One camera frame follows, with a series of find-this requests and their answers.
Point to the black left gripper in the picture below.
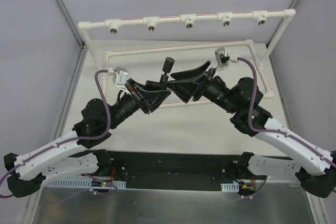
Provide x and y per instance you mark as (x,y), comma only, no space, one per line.
(139,97)

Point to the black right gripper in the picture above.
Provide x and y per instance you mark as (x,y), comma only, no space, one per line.
(200,87)

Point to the black L-shaped faucet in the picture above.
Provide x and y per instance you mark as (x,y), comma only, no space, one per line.
(161,85)

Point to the black faucet valve handle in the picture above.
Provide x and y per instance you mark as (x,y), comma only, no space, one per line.
(167,66)

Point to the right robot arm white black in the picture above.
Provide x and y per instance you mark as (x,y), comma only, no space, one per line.
(313,168)

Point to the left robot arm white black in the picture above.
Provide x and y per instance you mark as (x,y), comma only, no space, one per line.
(26,173)

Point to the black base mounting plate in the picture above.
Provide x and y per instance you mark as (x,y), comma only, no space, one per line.
(175,171)

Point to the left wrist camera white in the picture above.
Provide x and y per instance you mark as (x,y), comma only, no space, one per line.
(119,77)

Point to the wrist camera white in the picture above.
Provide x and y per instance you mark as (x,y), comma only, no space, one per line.
(119,77)
(222,59)

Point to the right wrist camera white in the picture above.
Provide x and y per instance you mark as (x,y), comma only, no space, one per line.
(222,59)

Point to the white PVC pipe frame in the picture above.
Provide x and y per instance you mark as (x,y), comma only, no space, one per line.
(189,20)

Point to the left aluminium frame post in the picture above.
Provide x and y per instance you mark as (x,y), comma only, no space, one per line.
(75,70)

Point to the aluminium frame post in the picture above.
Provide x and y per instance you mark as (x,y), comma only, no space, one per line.
(294,6)
(75,70)

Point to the left white cable duct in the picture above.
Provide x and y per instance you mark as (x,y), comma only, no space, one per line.
(84,183)

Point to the white cable duct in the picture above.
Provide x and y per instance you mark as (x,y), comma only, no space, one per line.
(84,183)
(230,187)

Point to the right white cable duct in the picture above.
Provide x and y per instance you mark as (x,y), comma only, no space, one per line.
(230,187)

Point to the right aluminium frame post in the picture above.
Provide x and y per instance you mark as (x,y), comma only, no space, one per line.
(294,6)

